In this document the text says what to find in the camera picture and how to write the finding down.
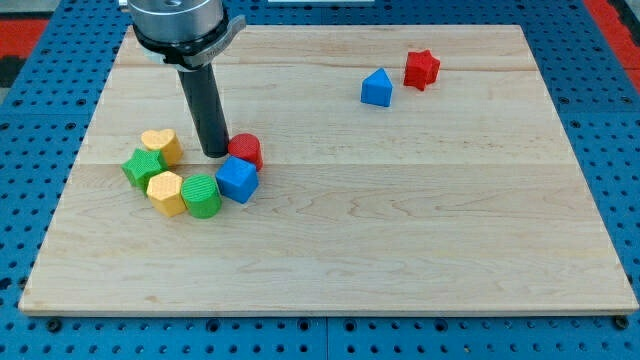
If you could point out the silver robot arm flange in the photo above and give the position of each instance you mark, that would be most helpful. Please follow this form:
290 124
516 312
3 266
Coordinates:
184 34

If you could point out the yellow heart block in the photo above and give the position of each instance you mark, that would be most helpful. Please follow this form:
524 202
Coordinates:
166 141

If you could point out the blue cube block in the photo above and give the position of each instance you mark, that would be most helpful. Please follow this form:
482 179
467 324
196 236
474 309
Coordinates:
237 179

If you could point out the red cylinder block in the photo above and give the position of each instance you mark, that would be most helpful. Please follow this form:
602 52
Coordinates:
247 146

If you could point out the light wooden board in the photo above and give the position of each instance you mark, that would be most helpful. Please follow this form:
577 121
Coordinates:
465 199

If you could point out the blue pentagon block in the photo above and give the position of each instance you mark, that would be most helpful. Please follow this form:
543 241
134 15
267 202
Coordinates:
376 89

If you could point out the green cylinder block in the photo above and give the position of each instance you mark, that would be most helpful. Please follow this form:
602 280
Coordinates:
201 196

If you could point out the red star block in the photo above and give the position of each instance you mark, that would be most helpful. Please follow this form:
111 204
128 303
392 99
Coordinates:
421 69

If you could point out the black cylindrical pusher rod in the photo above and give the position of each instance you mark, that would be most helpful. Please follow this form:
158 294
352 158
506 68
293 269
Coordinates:
207 113

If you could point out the yellow hexagon block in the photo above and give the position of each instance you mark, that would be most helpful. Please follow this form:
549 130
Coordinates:
164 192

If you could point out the green star block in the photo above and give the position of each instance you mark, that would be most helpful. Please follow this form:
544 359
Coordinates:
142 166

